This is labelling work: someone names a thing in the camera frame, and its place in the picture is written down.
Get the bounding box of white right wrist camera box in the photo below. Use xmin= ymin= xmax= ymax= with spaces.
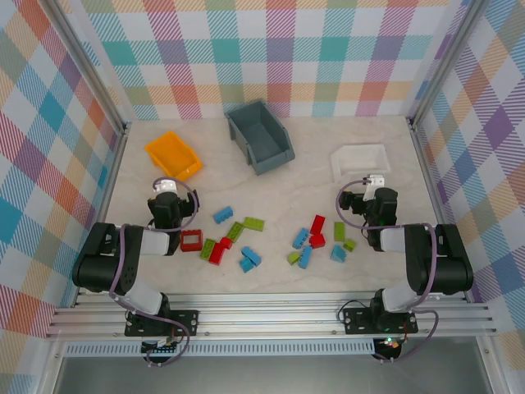
xmin=363 ymin=174 xmax=386 ymax=202

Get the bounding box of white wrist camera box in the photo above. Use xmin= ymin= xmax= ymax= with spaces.
xmin=363 ymin=174 xmax=386 ymax=202
xmin=152 ymin=178 xmax=180 ymax=196

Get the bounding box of orange plastic bin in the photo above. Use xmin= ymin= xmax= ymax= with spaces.
xmin=143 ymin=130 xmax=204 ymax=182

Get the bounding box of small electronics board with lights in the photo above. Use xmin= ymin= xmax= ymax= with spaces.
xmin=375 ymin=336 xmax=405 ymax=352

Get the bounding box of white plastic bin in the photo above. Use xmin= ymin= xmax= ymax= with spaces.
xmin=330 ymin=143 xmax=391 ymax=184

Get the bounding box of white slotted cable duct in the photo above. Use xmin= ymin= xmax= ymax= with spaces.
xmin=64 ymin=342 xmax=377 ymax=358

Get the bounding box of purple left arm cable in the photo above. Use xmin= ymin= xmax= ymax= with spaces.
xmin=108 ymin=176 xmax=203 ymax=368

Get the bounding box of aluminium corner post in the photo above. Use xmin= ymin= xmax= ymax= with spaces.
xmin=48 ymin=0 xmax=129 ymax=136
xmin=408 ymin=0 xmax=495 ymax=128

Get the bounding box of grey plastic bin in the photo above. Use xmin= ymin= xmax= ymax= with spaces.
xmin=223 ymin=100 xmax=296 ymax=176

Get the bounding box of blue sloped lego brick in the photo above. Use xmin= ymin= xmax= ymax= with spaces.
xmin=330 ymin=244 xmax=352 ymax=263

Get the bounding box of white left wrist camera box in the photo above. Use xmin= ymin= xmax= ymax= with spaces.
xmin=152 ymin=178 xmax=180 ymax=196

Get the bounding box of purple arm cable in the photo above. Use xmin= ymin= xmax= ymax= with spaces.
xmin=108 ymin=176 xmax=203 ymax=368
xmin=336 ymin=178 xmax=441 ymax=364

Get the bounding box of aluminium side rail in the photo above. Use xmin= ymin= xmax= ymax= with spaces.
xmin=409 ymin=118 xmax=473 ymax=303
xmin=71 ymin=121 xmax=131 ymax=309

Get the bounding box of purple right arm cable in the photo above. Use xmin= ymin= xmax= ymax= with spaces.
xmin=336 ymin=178 xmax=441 ymax=364

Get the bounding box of red lego window frame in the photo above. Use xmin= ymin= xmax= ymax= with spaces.
xmin=179 ymin=229 xmax=204 ymax=253

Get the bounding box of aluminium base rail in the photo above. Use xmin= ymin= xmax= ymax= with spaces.
xmin=44 ymin=291 xmax=498 ymax=341

